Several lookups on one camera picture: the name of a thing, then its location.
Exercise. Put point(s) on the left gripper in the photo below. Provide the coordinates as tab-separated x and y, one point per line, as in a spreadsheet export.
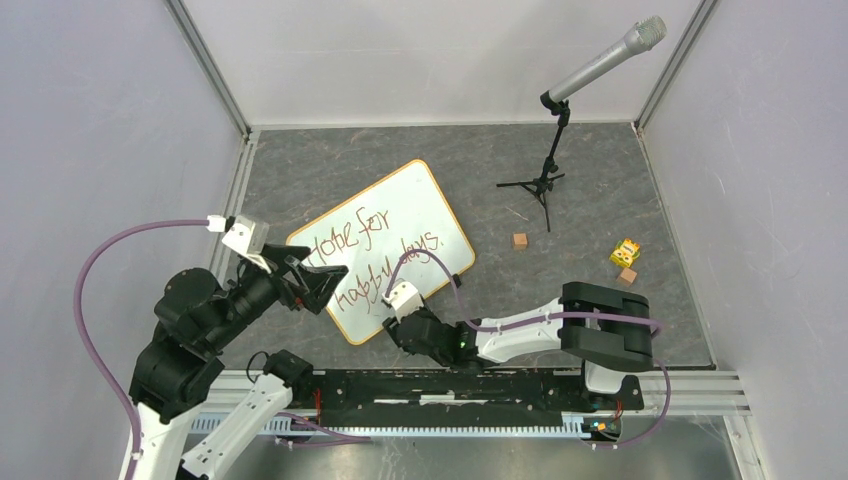
317	282

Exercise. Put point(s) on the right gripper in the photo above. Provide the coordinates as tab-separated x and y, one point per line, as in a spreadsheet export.
423	312

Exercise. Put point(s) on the yellow framed whiteboard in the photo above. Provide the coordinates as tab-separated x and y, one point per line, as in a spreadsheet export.
400	228

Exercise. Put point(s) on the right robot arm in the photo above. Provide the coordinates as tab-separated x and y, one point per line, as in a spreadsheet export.
609	330

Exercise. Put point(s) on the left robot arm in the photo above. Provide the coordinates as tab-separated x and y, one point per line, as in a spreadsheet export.
197	319

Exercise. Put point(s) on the small wooden cube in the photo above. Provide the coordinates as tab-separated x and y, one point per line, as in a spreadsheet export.
627	276
520	241

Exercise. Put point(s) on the black microphone tripod stand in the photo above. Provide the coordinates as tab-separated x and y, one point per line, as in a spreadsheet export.
539	186

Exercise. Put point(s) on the yellow toy block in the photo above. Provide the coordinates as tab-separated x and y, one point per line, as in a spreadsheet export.
625	253

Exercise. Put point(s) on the silver microphone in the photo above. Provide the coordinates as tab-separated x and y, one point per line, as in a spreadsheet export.
642	37

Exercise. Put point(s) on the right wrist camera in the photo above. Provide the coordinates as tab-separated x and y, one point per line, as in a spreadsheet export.
403	299

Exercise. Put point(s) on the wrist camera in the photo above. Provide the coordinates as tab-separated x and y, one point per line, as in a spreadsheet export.
403	299
246	236

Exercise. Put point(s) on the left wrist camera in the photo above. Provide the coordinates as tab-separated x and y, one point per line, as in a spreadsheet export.
246	236

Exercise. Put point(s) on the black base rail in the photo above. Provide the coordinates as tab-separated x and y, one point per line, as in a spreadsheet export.
511	397

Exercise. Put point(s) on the white cable duct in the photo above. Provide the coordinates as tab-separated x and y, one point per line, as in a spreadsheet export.
569	427

